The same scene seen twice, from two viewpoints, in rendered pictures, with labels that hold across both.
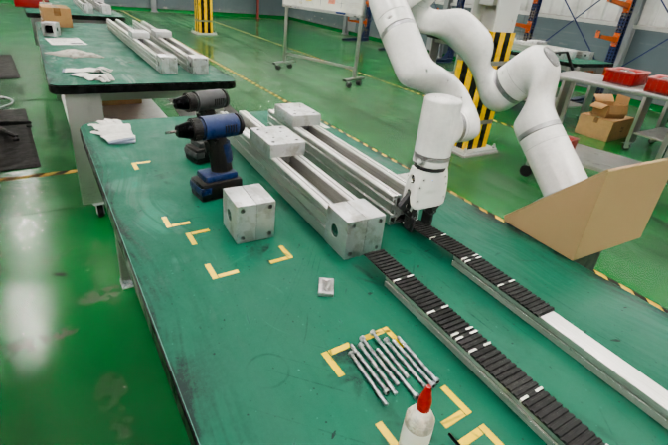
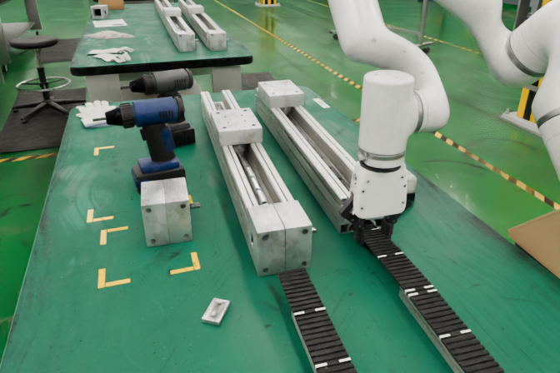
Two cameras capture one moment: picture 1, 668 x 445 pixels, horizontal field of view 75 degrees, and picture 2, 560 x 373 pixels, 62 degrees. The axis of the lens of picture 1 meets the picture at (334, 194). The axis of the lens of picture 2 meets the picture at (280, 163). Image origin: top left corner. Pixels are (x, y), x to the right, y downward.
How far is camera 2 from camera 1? 0.33 m
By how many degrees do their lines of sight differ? 16
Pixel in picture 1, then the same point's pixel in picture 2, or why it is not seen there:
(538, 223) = (548, 246)
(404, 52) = (346, 18)
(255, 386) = not seen: outside the picture
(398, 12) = not seen: outside the picture
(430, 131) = (370, 120)
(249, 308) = (115, 329)
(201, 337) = (44, 359)
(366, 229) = (285, 241)
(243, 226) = (151, 228)
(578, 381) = not seen: outside the picture
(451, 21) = not seen: outside the picture
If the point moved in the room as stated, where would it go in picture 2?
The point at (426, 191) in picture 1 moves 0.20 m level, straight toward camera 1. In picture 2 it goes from (374, 196) to (325, 252)
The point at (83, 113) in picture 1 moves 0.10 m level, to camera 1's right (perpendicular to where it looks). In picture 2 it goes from (102, 93) to (118, 96)
